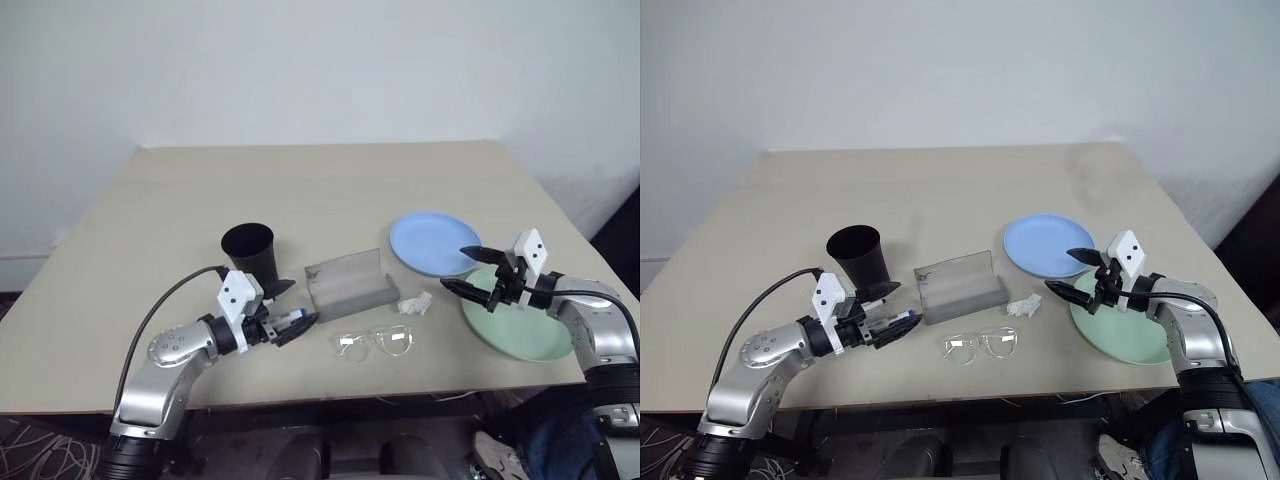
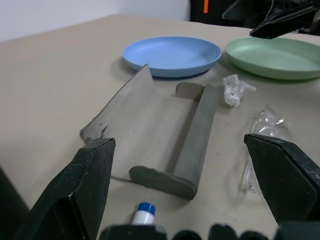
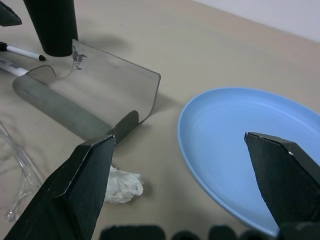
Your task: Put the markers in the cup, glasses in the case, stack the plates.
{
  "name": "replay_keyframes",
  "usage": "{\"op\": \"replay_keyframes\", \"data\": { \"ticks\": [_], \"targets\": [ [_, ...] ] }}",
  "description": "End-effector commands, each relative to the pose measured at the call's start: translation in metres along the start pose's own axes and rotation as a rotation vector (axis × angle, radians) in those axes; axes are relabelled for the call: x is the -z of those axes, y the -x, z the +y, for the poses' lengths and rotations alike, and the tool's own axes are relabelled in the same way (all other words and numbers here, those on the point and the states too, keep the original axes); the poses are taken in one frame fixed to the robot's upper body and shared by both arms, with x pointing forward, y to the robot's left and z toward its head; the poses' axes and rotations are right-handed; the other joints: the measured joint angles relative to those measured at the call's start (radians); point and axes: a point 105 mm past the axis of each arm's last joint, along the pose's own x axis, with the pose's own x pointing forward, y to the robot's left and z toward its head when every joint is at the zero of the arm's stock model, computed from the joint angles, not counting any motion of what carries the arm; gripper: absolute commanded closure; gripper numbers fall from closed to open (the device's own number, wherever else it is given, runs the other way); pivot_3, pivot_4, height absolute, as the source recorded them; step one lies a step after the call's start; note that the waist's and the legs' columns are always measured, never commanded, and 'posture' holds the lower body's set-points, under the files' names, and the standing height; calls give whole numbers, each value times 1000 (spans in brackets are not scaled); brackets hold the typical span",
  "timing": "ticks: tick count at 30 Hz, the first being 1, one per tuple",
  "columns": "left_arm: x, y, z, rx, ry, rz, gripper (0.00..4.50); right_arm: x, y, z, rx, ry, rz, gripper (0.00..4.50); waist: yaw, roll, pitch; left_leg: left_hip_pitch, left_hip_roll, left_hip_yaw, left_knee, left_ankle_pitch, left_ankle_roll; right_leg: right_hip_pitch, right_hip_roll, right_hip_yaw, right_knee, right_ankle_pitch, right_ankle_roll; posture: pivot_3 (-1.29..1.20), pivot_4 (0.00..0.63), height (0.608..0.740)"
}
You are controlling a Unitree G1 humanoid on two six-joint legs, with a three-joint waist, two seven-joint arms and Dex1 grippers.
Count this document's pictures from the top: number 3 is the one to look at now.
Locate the crumpled white tissue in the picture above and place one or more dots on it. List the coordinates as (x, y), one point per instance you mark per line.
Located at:
(125, 185)

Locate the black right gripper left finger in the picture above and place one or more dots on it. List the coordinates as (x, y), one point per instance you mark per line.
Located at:
(75, 190)

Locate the white marker with black cap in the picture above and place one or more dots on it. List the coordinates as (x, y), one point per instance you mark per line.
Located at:
(22, 52)

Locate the clear plastic packaging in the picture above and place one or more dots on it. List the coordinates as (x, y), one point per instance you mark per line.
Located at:
(26, 175)

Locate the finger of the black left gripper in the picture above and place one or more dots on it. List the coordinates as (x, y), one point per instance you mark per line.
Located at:
(8, 17)

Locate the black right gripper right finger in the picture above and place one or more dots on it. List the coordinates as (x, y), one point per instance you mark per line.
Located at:
(285, 180)

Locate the light blue plate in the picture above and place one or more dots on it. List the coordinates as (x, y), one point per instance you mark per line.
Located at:
(217, 125)

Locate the black plastic cup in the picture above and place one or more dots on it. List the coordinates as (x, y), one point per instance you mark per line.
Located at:
(55, 25)

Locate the clear acrylic curved holder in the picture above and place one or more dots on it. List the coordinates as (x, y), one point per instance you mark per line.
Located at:
(62, 110)

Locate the white marker with blue cap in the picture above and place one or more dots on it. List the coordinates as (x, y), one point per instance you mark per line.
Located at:
(12, 67)

